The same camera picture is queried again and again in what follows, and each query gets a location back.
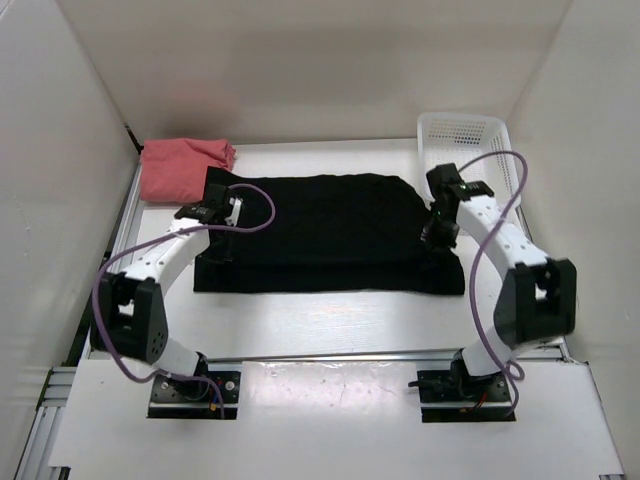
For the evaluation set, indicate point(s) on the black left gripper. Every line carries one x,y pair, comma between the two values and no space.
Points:
222,254

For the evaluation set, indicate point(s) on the white plastic laundry basket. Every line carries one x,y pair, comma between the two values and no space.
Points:
444,138

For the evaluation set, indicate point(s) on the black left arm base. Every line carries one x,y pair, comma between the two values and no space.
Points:
217,399

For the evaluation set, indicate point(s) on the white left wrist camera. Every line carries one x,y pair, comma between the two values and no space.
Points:
235,208

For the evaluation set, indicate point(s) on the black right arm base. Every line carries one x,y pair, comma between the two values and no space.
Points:
453,396

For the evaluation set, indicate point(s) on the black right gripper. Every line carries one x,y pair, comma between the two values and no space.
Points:
436,241

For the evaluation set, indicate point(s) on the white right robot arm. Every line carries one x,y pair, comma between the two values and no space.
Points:
537,299

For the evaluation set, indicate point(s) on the pink t shirt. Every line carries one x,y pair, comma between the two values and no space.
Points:
174,170

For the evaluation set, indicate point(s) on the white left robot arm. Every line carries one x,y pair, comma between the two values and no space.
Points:
131,301

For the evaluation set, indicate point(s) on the black t shirt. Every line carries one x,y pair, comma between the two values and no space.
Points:
327,233

